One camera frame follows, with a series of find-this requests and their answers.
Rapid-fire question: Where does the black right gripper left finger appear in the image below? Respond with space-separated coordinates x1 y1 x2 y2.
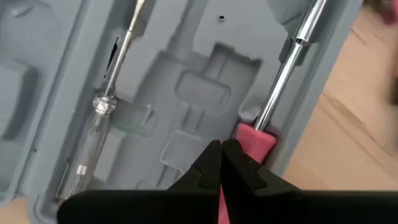
169 139 222 192

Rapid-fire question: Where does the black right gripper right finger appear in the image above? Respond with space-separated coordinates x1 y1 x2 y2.
221 139 301 194

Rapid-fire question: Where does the pink handled bit driver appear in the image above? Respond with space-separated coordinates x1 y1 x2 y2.
217 0 328 224

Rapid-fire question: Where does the clear handled tester screwdriver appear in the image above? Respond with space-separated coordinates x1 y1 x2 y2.
55 0 147 202

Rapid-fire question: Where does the grey plastic tool case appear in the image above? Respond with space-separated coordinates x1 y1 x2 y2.
0 0 364 224

